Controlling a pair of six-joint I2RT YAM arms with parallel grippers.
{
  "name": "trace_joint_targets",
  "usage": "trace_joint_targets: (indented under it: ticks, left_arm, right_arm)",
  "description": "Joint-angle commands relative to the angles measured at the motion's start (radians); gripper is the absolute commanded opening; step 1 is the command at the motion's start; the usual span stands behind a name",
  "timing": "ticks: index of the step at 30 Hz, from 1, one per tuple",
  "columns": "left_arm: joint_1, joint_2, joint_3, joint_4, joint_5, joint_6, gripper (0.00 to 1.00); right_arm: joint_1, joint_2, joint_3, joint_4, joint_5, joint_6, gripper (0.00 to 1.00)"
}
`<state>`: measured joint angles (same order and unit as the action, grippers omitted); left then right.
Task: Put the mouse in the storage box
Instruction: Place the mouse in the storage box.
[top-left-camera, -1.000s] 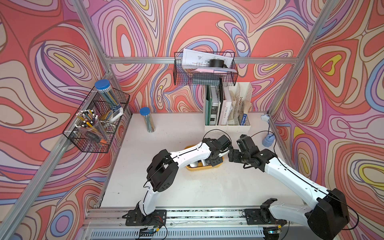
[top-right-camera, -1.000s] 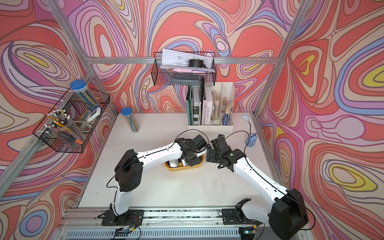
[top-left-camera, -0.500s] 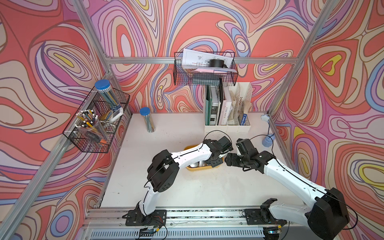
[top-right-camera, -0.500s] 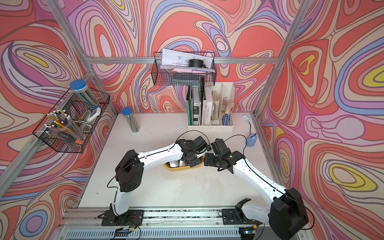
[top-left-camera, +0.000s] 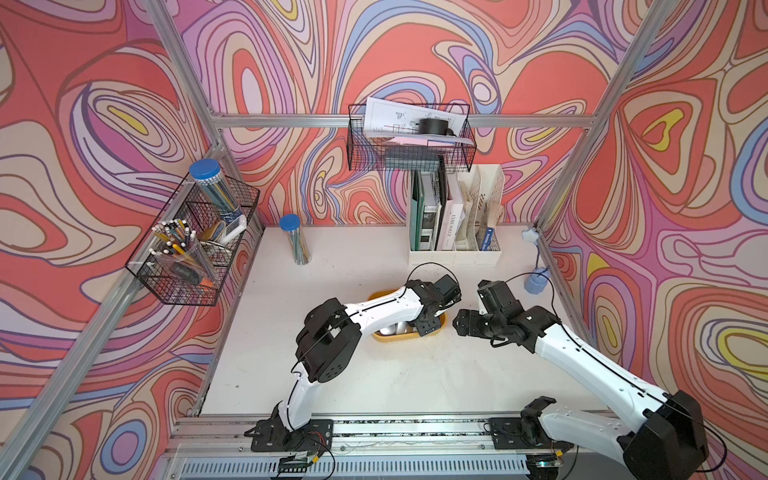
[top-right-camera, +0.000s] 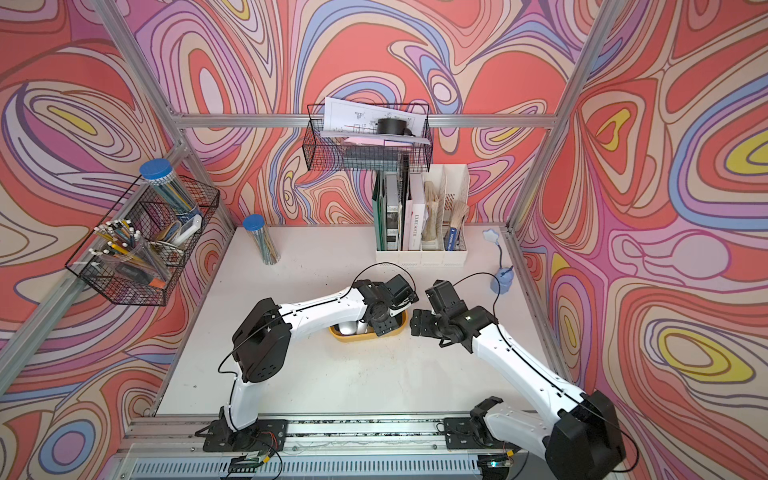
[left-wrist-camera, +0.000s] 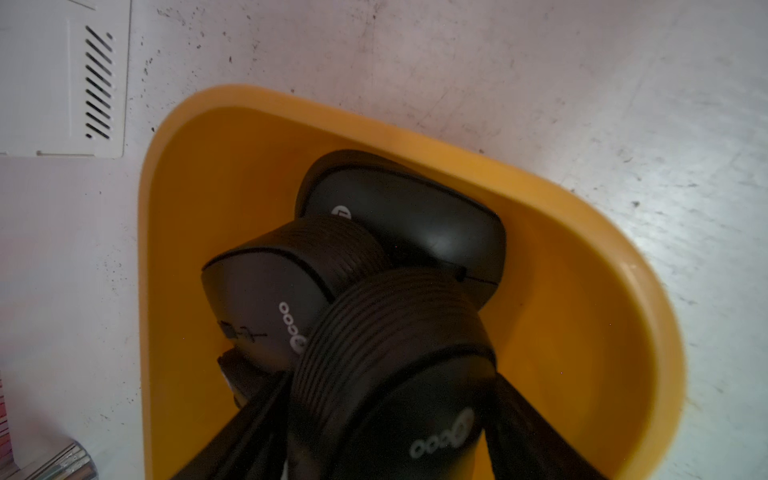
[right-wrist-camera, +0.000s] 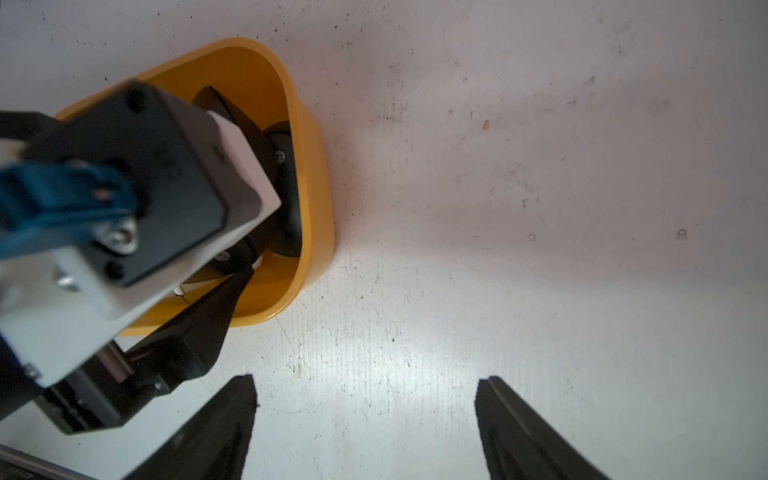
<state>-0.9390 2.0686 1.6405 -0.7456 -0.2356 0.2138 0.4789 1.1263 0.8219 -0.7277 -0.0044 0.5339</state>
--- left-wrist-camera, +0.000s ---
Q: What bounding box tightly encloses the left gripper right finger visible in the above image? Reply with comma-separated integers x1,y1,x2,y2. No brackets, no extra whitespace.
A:
485,374,604,479

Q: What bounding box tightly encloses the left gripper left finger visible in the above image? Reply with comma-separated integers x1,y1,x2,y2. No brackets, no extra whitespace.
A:
174,372,293,479

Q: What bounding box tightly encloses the black Lecoo mouse front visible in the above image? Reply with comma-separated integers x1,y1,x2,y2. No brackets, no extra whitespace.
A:
201,214,392,373

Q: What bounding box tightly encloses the black flower sticker mouse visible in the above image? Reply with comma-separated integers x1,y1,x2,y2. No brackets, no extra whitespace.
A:
217,349,286,409

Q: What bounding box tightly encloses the yellow storage box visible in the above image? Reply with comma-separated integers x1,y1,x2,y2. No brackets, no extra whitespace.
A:
138,85,685,479

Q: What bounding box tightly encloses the white file organizer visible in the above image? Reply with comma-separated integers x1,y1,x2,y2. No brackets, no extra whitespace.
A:
1,0,131,158

